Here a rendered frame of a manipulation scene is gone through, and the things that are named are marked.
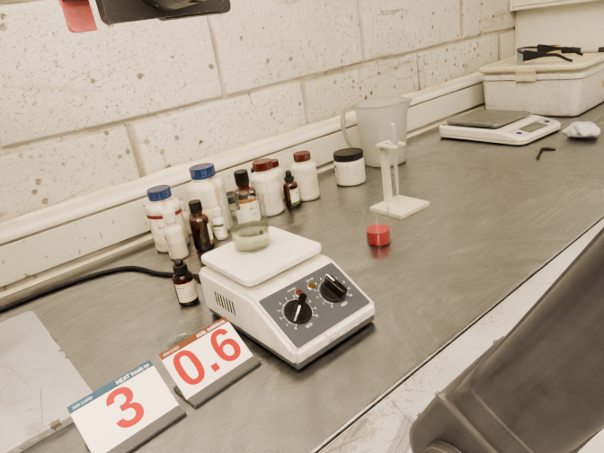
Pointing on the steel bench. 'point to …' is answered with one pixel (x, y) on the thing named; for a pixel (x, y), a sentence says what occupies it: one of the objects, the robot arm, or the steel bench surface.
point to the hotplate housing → (230, 297)
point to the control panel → (324, 313)
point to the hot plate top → (246, 274)
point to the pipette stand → (407, 206)
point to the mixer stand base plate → (34, 384)
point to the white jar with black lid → (349, 166)
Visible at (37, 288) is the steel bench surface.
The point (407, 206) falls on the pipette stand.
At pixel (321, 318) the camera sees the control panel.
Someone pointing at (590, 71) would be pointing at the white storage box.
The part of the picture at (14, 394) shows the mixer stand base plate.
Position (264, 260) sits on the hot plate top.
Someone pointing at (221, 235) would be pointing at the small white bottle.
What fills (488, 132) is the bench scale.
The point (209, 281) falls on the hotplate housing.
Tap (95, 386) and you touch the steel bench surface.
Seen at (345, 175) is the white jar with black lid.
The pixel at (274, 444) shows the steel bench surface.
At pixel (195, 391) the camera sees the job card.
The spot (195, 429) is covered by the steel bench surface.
